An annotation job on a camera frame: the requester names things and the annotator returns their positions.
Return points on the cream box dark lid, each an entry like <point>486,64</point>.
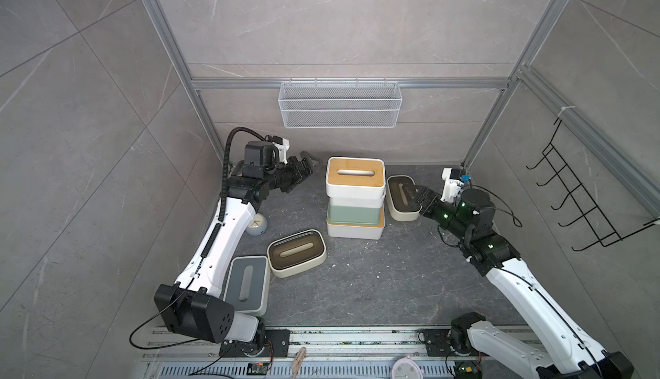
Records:
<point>292,255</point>
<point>399,203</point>

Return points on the green tissue box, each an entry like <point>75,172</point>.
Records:
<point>347,215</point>

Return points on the large bamboo lid tissue box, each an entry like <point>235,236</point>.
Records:
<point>354,231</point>

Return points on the grey lid white tissue box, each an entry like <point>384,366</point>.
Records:
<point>247,284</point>

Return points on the black wire hook rack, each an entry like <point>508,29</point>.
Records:
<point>603,231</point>

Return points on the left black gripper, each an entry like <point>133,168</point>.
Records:
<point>297,176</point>

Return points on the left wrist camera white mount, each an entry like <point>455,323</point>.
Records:
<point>282,146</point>

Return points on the small grey alarm clock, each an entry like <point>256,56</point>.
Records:
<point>257,226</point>

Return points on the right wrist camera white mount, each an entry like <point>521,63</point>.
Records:
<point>454,180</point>

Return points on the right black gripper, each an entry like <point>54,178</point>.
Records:
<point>434,200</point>

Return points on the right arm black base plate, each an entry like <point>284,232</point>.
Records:
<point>441,342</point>

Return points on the cream box dark lid left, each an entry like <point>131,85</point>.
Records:
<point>292,255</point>

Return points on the cream box dark lid back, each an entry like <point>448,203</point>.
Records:
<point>399,203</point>

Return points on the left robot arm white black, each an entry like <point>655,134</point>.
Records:
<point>193,306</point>

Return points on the wooden brush handle front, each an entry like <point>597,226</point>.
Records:
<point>297,362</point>

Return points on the white wire mesh basket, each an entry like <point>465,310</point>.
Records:
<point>340,104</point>

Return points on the pink round object front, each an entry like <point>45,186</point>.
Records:
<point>406,368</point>

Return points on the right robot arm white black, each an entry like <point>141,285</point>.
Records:
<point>567,350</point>

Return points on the small bamboo lid tissue box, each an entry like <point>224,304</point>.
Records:
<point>376,203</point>

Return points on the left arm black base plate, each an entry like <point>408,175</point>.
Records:
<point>271,342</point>

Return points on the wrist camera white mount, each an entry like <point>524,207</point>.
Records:
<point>282,146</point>
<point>454,180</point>

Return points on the small circuit board front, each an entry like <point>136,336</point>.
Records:
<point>258,369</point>

